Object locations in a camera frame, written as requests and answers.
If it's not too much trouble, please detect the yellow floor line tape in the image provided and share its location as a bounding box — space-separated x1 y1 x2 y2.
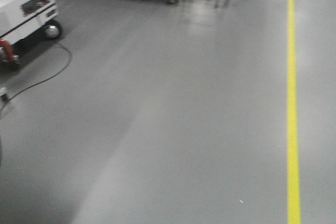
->
287 0 301 223

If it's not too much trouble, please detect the white wheeled machine cart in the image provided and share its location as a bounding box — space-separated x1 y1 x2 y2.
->
0 0 64 46

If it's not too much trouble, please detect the black floor cable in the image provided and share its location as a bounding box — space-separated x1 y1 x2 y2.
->
5 42 73 102

